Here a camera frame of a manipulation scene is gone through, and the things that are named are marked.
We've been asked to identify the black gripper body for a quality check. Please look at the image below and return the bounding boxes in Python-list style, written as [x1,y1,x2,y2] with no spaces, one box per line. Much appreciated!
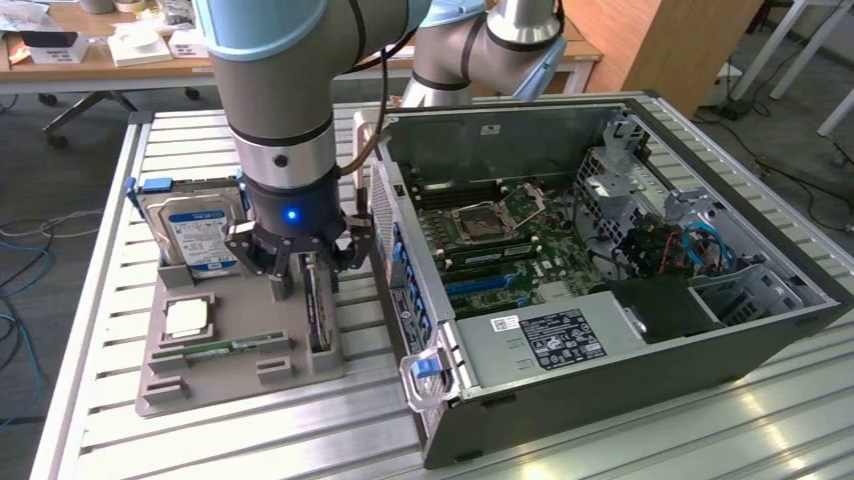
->
[240,168,349,242]

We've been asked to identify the green graphics card black shroud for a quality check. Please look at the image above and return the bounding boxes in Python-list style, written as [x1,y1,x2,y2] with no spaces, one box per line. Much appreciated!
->
[296,247,336,354]

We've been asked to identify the hard disk blue caddy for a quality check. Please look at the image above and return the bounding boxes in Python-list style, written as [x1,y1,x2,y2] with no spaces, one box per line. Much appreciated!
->
[125,172,255,277]

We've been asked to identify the blue card retainer strip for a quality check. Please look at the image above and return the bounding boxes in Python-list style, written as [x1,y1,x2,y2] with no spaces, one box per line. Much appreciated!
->
[388,222,432,349]

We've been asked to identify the grey parts rack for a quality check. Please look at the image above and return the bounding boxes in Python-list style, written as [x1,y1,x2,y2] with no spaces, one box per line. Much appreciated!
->
[135,239,348,415]

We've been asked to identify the silver CPU chip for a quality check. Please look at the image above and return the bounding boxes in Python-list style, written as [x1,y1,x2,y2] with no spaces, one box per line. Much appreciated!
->
[164,297,209,335]

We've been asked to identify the CPU socket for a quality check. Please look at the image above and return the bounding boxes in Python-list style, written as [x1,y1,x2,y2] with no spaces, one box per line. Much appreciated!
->
[452,202,508,239]

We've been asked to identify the RAM stick green label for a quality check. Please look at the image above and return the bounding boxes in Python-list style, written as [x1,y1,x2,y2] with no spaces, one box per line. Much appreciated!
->
[444,243,539,269]

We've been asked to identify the blue expansion slot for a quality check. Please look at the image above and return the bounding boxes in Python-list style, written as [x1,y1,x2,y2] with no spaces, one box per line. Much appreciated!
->
[443,272,521,297]

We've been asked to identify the blue case latch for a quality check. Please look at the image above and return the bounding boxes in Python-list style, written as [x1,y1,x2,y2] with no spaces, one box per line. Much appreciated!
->
[409,357,447,382]

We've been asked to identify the metal socket cover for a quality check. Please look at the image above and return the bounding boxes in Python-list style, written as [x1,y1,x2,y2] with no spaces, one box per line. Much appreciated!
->
[496,182,552,214]

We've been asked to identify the green motherboard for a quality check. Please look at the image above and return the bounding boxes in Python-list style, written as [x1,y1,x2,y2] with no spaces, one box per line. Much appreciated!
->
[403,167,608,321]

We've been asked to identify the grey power supply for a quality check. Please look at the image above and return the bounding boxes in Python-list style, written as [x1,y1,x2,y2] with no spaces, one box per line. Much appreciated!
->
[452,292,650,392]

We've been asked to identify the small white labelled box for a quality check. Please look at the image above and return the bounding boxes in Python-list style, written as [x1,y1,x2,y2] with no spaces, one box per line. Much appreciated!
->
[167,28,209,60]

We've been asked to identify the black chair base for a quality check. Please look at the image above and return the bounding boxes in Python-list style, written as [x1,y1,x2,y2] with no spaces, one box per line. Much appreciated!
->
[40,89,201,149]

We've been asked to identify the white box with white roll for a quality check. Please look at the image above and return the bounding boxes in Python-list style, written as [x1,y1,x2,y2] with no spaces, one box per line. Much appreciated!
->
[108,23,175,69]

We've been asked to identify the silver perforated disk cage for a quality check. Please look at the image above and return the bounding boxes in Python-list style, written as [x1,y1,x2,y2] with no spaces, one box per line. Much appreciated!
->
[571,107,675,226]

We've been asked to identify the clear bag dark parts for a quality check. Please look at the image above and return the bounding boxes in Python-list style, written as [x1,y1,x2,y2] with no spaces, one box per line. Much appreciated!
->
[159,0,199,26]

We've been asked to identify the white box black lid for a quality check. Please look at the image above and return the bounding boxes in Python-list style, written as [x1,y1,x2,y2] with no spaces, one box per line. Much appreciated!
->
[17,30,92,65]

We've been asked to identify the black open PC case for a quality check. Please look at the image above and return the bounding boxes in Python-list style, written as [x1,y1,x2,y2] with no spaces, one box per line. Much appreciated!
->
[351,95,843,471]

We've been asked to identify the grey case handle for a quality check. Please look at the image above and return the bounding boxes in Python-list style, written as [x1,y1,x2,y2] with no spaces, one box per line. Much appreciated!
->
[351,110,389,194]
[397,347,463,414]

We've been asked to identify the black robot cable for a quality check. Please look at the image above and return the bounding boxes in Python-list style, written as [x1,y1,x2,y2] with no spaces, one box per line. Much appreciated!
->
[336,0,432,176]

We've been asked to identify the white floor cable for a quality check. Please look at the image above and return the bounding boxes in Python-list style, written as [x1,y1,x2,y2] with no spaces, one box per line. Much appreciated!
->
[0,208,105,239]

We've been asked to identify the blue floor cable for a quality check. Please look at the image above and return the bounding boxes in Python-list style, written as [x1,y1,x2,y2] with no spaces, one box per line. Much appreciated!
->
[0,239,48,429]

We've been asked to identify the red wire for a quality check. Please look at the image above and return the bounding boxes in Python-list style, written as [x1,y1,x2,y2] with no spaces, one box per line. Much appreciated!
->
[666,225,688,274]

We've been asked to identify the blue wire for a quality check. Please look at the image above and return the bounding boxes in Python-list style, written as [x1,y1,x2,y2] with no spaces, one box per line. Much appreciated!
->
[679,219,735,275]

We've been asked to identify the silver disk bay bracket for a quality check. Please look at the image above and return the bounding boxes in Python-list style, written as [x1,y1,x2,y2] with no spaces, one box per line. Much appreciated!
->
[686,263,806,327]

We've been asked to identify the black floor cable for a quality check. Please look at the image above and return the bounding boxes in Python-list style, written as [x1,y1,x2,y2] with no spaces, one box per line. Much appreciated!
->
[692,114,854,231]

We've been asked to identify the white table frame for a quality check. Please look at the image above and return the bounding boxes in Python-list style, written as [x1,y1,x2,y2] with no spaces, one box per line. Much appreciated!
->
[730,0,854,137]

